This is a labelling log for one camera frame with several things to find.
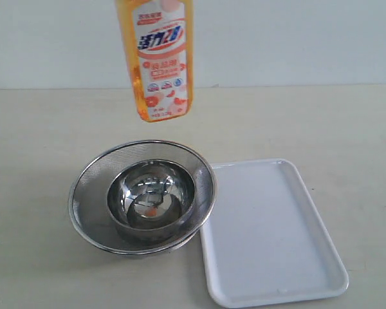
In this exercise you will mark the orange pump soap bottle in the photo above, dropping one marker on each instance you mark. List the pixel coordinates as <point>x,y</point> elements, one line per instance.
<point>158,44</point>

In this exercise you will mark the small stainless steel bowl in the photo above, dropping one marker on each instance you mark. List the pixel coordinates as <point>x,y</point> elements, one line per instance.
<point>151,200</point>

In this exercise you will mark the steel mesh strainer basket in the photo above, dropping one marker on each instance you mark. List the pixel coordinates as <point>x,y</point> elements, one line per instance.
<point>87,204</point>

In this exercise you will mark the white rectangular plastic tray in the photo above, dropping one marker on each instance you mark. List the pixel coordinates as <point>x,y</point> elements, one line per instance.
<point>265,242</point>

